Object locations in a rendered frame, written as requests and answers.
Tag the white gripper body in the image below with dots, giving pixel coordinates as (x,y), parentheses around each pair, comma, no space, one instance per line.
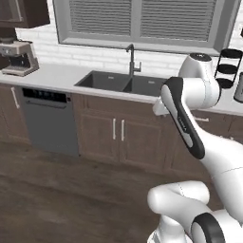
(159,108)

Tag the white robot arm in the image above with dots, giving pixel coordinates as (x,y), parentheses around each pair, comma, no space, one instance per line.
(228,164)

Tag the brown panel below sink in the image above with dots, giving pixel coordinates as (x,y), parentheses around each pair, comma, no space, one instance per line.
(120,106)

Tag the dark grey double sink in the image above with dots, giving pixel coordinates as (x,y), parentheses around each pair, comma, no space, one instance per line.
(104,81)

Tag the brown cupboard door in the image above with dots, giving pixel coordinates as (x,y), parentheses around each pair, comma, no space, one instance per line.
(96,139)
(142,145)
(8,120)
(178,152)

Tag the dark grey tap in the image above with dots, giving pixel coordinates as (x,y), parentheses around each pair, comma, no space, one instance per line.
(132,63)

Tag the brown drawer front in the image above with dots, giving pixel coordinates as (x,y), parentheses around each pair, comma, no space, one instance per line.
(218,122)

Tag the grey window with blinds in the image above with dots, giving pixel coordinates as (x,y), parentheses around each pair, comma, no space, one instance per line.
(136,19)

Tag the grey dishwasher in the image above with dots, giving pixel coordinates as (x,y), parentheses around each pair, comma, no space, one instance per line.
(50,123)

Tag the silver coffee machine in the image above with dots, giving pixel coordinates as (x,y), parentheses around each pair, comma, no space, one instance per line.
(19,58)

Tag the dark brown wall cupboard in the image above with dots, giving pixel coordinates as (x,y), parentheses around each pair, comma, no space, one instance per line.
(22,12)

